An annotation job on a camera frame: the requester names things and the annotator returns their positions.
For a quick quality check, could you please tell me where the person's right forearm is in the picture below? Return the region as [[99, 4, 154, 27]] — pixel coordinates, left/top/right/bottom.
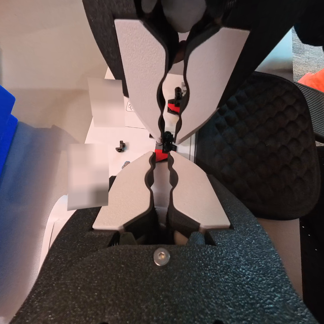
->
[[294, 0, 324, 46]]

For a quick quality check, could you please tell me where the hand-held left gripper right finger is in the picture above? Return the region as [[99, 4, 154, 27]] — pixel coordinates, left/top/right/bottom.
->
[[167, 152, 231, 233]]

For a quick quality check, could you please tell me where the blue plastic bin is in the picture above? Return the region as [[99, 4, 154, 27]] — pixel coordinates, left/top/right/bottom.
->
[[0, 85, 19, 178]]

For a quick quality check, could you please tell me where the black mesh chair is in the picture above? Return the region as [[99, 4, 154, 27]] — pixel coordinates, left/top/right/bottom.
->
[[294, 81, 324, 146]]

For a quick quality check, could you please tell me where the person's right hand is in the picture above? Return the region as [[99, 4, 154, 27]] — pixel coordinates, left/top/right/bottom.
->
[[175, 40, 188, 63]]

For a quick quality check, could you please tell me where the white instruction booklet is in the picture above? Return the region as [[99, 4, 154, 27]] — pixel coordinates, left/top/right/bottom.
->
[[33, 66, 196, 281]]

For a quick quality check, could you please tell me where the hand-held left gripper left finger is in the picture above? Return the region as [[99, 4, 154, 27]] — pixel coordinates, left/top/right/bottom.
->
[[92, 151, 156, 233]]

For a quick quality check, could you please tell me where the orange cloth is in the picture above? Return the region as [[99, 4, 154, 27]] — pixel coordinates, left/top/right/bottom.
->
[[297, 69, 324, 95]]

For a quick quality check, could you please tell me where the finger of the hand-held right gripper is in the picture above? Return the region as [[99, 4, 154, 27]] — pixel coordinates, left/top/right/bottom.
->
[[174, 26, 251, 144], [114, 18, 170, 142]]

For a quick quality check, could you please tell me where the red and black brick assembly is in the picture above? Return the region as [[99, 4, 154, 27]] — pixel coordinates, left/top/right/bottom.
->
[[154, 130, 178, 162]]

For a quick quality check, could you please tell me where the black padded chair seat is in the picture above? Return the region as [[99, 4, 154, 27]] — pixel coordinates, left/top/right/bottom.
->
[[195, 72, 321, 221]]

